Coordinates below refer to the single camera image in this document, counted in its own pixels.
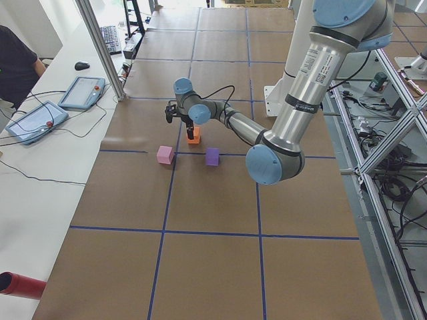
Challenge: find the aluminium frame post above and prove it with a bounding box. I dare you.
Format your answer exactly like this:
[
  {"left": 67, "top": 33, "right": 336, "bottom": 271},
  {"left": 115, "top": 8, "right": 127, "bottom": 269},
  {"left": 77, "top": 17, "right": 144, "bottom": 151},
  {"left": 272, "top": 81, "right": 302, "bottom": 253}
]
[{"left": 75, "top": 0, "right": 126, "bottom": 101}]

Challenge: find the orange foam cube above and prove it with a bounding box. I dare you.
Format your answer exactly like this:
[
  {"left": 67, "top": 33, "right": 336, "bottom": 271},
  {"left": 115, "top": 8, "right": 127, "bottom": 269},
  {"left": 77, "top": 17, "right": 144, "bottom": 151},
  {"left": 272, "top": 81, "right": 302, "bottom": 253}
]
[{"left": 186, "top": 127, "right": 201, "bottom": 145}]

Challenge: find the blue teach pendant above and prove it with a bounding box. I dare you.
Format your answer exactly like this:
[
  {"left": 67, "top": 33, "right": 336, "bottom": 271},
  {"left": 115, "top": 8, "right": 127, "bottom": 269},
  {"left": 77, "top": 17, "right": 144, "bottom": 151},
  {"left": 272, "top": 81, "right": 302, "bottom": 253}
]
[
  {"left": 5, "top": 101, "right": 69, "bottom": 145},
  {"left": 58, "top": 77, "right": 105, "bottom": 110}
]

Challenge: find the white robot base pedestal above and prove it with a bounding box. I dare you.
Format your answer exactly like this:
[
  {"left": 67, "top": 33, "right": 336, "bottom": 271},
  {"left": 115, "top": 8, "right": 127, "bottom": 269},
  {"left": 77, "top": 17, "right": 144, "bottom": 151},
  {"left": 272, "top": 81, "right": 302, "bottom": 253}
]
[{"left": 263, "top": 0, "right": 321, "bottom": 118}]

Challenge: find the person in dark shirt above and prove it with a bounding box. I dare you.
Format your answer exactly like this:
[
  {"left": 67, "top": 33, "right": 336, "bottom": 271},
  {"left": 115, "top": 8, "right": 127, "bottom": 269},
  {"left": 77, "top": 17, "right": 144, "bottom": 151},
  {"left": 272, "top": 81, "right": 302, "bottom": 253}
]
[{"left": 1, "top": 25, "right": 46, "bottom": 110}]

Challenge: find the pink foam cube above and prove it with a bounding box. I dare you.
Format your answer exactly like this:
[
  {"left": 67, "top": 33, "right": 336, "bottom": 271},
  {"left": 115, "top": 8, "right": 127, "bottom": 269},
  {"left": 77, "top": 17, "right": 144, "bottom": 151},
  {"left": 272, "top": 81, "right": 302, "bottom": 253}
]
[{"left": 156, "top": 145, "right": 174, "bottom": 165}]

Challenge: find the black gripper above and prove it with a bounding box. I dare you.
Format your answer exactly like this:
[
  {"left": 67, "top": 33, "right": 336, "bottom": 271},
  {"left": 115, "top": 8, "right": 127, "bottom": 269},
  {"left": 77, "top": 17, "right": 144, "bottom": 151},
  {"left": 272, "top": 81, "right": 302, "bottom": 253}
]
[{"left": 180, "top": 113, "right": 194, "bottom": 139}]

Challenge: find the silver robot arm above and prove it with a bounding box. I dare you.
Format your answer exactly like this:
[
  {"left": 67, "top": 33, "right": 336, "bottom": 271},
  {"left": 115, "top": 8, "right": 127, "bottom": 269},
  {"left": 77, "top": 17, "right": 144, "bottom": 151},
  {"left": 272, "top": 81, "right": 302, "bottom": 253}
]
[{"left": 165, "top": 1, "right": 395, "bottom": 185}]

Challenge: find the black keyboard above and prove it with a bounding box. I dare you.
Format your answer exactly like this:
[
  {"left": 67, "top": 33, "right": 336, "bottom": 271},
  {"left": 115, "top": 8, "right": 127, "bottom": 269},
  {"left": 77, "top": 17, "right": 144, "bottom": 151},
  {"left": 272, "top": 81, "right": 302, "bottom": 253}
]
[{"left": 99, "top": 25, "right": 121, "bottom": 55}]

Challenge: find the black computer mouse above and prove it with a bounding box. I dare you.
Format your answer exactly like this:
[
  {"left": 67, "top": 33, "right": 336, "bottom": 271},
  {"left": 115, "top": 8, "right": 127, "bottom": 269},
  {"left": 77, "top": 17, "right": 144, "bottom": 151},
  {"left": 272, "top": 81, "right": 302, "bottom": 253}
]
[{"left": 74, "top": 61, "right": 90, "bottom": 71}]

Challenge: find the purple foam cube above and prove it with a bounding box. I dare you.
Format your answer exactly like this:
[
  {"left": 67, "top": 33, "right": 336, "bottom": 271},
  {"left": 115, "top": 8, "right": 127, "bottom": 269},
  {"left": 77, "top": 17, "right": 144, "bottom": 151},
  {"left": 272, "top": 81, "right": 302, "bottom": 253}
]
[{"left": 205, "top": 147, "right": 220, "bottom": 167}]

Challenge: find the red cylinder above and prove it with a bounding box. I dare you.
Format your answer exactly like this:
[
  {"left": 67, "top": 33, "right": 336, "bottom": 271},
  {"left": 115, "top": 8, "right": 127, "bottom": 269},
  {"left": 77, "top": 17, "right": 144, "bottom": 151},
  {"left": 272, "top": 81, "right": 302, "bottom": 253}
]
[{"left": 1, "top": 271, "right": 47, "bottom": 300}]

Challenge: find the near blue teach pendant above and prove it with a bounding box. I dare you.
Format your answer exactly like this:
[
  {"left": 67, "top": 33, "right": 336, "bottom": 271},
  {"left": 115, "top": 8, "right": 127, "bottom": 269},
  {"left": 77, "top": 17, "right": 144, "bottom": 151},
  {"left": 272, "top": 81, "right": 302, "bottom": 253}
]
[{"left": 5, "top": 101, "right": 69, "bottom": 145}]

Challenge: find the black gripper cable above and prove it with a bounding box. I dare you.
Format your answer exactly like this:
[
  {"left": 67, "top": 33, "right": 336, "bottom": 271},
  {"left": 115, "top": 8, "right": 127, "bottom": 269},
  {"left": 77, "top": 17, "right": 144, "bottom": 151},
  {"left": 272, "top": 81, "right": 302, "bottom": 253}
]
[{"left": 199, "top": 85, "right": 235, "bottom": 114}]

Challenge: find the far blue teach pendant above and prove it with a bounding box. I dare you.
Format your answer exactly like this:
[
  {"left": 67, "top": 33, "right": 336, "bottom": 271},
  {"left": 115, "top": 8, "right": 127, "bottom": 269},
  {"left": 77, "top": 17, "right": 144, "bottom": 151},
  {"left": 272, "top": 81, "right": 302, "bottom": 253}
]
[{"left": 58, "top": 77, "right": 105, "bottom": 110}]

